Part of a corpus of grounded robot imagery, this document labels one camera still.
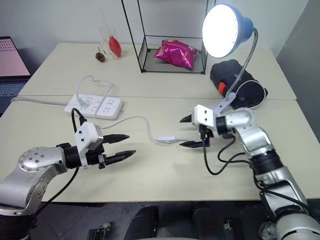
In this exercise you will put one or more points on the pink snack bag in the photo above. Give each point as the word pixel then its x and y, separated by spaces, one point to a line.
pixel 175 53

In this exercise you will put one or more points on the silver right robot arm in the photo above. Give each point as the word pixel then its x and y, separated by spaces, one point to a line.
pixel 255 140

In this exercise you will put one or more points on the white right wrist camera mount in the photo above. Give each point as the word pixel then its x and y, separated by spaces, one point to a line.
pixel 203 115

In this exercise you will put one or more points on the white power strip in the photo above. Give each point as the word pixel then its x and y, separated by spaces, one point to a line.
pixel 110 105

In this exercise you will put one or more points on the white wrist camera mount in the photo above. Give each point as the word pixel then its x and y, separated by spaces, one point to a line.
pixel 86 135
pixel 203 115

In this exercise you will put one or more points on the black case with orange button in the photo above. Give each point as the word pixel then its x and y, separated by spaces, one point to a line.
pixel 225 72

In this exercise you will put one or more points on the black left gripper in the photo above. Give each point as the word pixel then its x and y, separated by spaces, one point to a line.
pixel 96 157

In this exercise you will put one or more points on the blue clip-on desk lamp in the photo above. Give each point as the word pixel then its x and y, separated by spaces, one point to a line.
pixel 245 25

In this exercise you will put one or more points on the laptop with pink screen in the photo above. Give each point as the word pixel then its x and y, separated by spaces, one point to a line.
pixel 12 57

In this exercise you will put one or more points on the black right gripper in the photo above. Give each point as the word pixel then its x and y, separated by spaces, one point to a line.
pixel 206 135

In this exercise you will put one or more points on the clear glass cup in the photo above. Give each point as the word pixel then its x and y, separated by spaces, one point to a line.
pixel 106 32

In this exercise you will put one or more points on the red teardrop ornament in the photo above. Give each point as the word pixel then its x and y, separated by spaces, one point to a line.
pixel 115 46

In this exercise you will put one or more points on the brown pine cone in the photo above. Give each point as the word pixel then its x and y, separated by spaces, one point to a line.
pixel 100 56

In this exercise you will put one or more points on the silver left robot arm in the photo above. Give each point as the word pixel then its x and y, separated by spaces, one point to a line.
pixel 32 162

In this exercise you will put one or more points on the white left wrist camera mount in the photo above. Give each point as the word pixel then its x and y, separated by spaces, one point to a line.
pixel 86 135

